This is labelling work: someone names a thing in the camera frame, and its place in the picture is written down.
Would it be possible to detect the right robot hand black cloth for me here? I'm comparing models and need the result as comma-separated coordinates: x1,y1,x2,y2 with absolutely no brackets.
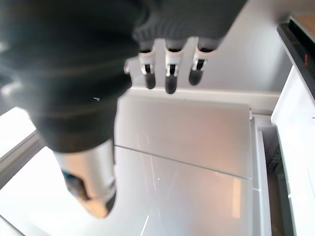
0,0,248,219

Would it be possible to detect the silver refrigerator upper door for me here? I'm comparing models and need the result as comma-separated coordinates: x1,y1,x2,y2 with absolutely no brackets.
114,94,253,179

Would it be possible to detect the silver refrigerator door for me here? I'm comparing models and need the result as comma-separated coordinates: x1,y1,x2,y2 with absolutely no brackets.
91,145,254,236
114,94,253,179

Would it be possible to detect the silver refrigerator lower door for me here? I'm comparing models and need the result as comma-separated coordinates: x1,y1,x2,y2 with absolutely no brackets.
91,145,254,236

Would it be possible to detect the black cooktop edge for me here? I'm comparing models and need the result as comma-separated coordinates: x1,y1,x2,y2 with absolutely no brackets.
277,15,315,77

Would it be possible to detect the white cabinet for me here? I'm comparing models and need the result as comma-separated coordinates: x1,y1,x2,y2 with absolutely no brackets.
270,65,315,236

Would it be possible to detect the grey refrigerator body frame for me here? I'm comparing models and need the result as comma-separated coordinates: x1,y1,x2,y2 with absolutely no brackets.
250,113,293,236

